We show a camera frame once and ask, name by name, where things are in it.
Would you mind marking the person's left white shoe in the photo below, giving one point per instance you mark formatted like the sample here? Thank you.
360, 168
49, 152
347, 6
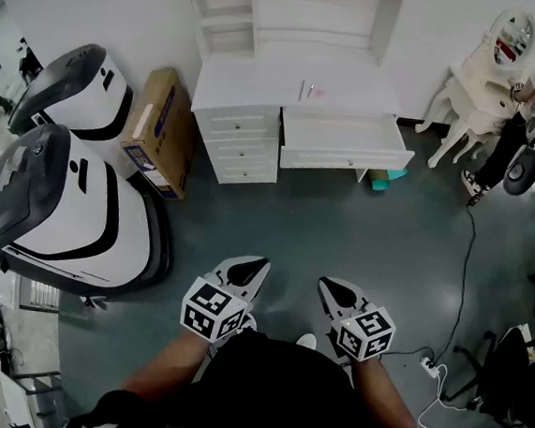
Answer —
248, 323

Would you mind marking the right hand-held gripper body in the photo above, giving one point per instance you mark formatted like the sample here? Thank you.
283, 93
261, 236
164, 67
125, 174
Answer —
366, 333

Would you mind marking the white desk with hutch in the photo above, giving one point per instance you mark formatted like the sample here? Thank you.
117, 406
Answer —
285, 78

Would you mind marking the white black robot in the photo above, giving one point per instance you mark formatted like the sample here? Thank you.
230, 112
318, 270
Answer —
74, 218
81, 91

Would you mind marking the cream vanity table with mirror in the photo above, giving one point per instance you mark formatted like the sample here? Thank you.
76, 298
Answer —
477, 92

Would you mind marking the person's white shoe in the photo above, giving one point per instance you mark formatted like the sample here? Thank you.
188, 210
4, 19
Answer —
307, 340
248, 323

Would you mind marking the grey oval device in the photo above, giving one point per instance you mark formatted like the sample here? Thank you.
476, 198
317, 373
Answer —
523, 169

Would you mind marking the black office chair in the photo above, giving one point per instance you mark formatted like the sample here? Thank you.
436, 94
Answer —
511, 373

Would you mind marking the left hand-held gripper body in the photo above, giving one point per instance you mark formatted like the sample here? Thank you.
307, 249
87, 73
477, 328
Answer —
213, 309

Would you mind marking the brown cardboard box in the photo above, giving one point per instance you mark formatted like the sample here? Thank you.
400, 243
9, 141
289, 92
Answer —
158, 127

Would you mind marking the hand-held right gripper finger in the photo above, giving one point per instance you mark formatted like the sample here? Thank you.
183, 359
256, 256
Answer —
331, 306
356, 293

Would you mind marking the teal roll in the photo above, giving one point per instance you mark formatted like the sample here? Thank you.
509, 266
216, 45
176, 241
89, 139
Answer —
388, 180

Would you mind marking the person's left forearm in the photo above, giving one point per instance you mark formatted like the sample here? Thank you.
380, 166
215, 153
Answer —
168, 363

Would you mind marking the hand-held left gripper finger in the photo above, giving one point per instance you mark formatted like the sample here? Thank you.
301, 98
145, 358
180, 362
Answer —
234, 265
253, 284

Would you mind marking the pink eraser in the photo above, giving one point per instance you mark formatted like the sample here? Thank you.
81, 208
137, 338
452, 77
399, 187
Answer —
319, 93

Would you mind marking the white ruler stick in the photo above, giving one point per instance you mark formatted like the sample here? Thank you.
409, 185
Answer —
301, 90

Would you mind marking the silver pen with black cap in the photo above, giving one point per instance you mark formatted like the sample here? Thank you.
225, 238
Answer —
311, 90

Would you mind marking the person's right forearm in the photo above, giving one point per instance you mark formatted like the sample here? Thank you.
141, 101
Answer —
382, 393

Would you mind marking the small white drawer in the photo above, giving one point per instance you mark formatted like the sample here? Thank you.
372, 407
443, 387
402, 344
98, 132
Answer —
245, 172
238, 124
243, 149

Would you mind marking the white power strip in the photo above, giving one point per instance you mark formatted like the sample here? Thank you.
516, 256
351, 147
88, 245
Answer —
429, 366

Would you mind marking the large white drawer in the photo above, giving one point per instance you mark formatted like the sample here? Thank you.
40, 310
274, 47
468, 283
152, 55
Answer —
341, 131

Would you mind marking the person's right white shoe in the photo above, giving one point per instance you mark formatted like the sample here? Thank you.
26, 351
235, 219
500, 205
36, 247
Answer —
307, 340

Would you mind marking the person's black clothing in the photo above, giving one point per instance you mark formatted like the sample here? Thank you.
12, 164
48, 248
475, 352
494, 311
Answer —
278, 397

